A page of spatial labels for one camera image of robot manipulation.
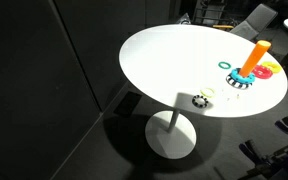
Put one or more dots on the orange stand post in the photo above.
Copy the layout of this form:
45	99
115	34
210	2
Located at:
255	56

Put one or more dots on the dark floor mat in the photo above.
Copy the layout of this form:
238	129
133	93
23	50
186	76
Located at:
128	104

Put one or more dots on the black purple equipment stand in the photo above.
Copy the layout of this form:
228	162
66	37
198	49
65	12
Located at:
280	156

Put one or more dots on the orange bar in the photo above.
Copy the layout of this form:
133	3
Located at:
222	26

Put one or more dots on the grey chair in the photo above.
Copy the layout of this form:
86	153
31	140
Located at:
254	23

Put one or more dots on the white table pedestal base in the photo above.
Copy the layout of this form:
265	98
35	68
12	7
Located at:
170	140

